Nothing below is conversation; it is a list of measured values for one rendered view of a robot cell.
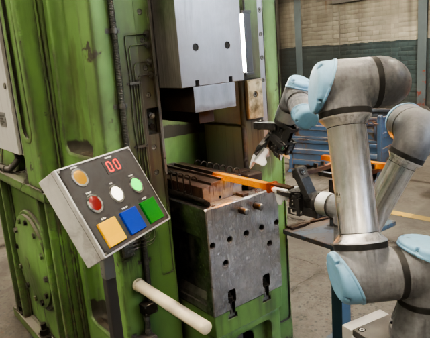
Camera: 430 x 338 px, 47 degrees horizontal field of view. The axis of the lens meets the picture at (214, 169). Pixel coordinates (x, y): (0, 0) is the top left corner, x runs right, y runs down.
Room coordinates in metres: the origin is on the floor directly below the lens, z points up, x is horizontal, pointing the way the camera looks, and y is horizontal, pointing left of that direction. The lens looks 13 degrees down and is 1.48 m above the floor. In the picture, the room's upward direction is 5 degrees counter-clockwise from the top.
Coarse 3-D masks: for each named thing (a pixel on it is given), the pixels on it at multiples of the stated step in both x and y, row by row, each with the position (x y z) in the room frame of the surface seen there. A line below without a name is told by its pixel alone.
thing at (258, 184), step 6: (216, 174) 1.92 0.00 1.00; (222, 174) 1.89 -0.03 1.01; (228, 174) 1.88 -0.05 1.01; (228, 180) 1.86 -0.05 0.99; (234, 180) 1.83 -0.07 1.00; (240, 180) 1.80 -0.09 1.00; (246, 180) 1.77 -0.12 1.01; (252, 180) 1.76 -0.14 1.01; (258, 180) 1.75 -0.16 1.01; (252, 186) 1.75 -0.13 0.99; (258, 186) 1.72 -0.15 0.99; (264, 186) 1.70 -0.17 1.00; (270, 186) 1.67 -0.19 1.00; (276, 186) 1.65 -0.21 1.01; (282, 186) 1.62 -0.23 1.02; (288, 186) 1.62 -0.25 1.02
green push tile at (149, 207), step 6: (150, 198) 1.52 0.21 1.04; (138, 204) 1.48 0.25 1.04; (144, 204) 1.48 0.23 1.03; (150, 204) 1.50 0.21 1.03; (156, 204) 1.53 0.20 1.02; (144, 210) 1.47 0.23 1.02; (150, 210) 1.49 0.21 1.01; (156, 210) 1.51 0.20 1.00; (150, 216) 1.47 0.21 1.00; (156, 216) 1.49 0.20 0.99; (162, 216) 1.51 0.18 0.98; (150, 222) 1.46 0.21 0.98
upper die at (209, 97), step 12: (216, 84) 1.88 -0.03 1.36; (228, 84) 1.92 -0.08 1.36; (168, 96) 1.95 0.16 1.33; (180, 96) 1.88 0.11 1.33; (192, 96) 1.82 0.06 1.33; (204, 96) 1.84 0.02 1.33; (216, 96) 1.88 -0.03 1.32; (228, 96) 1.91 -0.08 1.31; (168, 108) 1.96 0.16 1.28; (180, 108) 1.89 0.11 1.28; (192, 108) 1.83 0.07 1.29; (204, 108) 1.84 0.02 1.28; (216, 108) 1.88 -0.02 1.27
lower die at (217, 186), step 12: (168, 168) 2.16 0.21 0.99; (180, 168) 2.10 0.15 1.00; (204, 168) 2.09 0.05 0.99; (168, 180) 2.00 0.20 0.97; (180, 180) 1.96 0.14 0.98; (192, 180) 1.94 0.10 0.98; (204, 180) 1.89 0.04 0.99; (216, 180) 1.88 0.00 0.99; (192, 192) 1.87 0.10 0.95; (204, 192) 1.82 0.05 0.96; (216, 192) 1.86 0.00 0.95; (228, 192) 1.89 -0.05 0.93
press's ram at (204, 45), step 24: (168, 0) 1.81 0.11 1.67; (192, 0) 1.83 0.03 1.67; (216, 0) 1.90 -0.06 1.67; (168, 24) 1.82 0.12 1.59; (192, 24) 1.83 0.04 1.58; (216, 24) 1.89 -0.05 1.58; (240, 24) 1.97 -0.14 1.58; (168, 48) 1.83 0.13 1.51; (192, 48) 1.82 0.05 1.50; (216, 48) 1.89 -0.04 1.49; (240, 48) 1.96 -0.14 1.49; (168, 72) 1.85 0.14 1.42; (192, 72) 1.82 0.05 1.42; (216, 72) 1.88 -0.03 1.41; (240, 72) 1.96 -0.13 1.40
